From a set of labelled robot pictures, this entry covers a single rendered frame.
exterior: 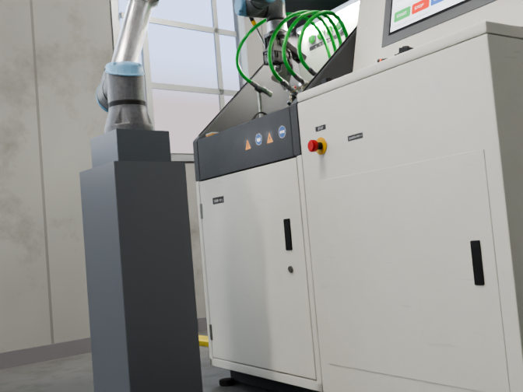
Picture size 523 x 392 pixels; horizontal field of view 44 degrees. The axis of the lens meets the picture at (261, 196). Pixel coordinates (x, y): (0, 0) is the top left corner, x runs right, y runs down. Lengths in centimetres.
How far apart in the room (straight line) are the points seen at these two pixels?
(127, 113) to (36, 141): 175
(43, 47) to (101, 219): 204
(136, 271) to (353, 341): 64
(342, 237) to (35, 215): 217
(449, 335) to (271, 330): 76
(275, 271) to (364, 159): 56
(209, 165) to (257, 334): 66
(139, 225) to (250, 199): 48
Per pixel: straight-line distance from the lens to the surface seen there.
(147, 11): 230
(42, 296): 366
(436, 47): 162
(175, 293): 195
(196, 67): 430
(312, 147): 188
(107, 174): 192
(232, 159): 232
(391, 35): 209
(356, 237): 180
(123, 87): 203
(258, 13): 246
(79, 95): 387
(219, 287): 246
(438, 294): 162
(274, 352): 220
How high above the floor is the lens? 55
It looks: 4 degrees up
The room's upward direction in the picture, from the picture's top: 5 degrees counter-clockwise
